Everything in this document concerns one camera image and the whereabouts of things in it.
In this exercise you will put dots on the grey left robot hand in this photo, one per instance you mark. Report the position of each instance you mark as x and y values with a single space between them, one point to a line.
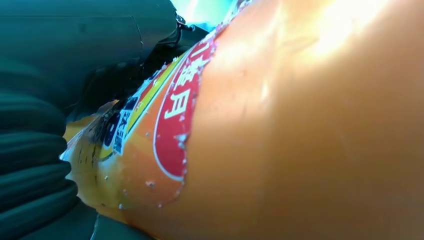
82 43

